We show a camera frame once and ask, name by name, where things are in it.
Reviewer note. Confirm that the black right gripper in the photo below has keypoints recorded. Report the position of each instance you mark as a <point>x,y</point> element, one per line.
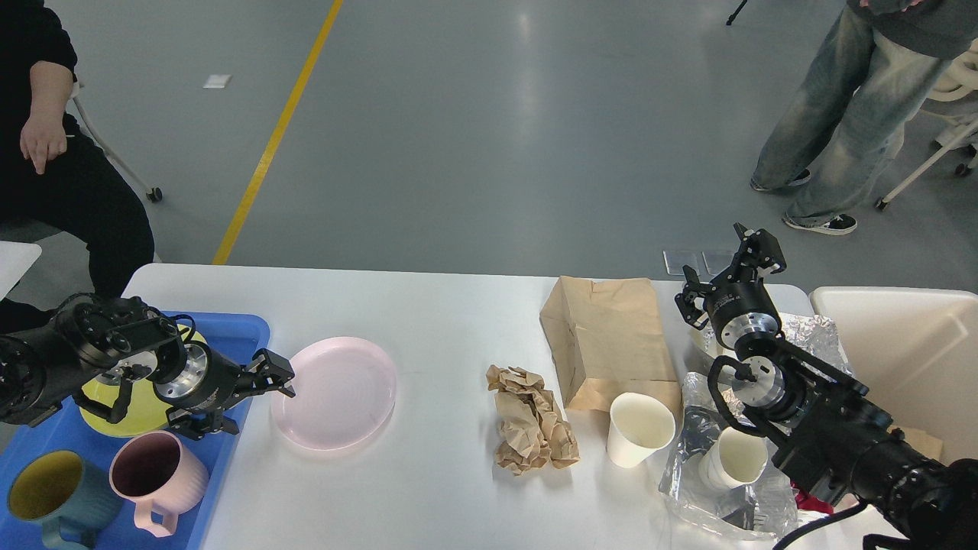
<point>739,313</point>

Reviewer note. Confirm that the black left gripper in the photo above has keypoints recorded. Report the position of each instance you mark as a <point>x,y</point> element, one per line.
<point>200,384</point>

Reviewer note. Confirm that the pink ribbed mug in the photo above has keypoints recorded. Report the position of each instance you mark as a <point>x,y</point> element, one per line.
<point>162,477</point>

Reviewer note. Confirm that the pink plate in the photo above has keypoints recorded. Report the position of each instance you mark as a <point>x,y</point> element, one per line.
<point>344,391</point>

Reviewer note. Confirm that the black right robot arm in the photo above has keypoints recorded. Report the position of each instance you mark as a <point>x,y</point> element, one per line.
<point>829,438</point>

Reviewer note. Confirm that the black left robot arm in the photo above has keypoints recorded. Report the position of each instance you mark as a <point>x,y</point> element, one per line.
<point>95,350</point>

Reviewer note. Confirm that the seated person's hand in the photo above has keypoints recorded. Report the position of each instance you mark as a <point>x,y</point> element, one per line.
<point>42,140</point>

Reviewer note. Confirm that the metal floor plates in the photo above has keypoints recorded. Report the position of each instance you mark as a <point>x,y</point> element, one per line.
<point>706,263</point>

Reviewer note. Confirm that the yellow plate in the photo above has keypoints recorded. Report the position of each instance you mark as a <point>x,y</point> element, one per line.
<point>145,412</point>

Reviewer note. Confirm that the crumpled aluminium foil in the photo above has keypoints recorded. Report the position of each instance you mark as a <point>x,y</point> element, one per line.
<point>816,334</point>

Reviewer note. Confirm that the brown paper bag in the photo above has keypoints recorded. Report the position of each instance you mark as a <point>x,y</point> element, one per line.
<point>607,338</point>

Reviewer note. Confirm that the person in faded jeans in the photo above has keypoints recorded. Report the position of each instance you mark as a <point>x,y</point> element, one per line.
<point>874,69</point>

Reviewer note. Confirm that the teal mug yellow inside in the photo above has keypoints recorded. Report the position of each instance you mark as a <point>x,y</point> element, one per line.
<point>67,496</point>

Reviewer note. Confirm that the white paper cup in plastic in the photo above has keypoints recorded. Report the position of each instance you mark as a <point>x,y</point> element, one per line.
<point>734,460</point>

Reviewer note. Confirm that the beige plastic bin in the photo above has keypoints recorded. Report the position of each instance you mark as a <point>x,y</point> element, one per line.
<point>916,350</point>

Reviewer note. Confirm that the chair leg with caster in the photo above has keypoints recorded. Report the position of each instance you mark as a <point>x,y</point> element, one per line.
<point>154,194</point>

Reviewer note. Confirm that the clear plastic wrap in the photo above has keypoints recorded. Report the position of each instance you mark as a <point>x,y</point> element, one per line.
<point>762,511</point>

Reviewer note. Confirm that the crumpled brown paper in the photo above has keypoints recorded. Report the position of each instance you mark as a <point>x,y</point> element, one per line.
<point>533,431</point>

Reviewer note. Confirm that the person in black clothes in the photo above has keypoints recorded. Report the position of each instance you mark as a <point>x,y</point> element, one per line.
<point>50,171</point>

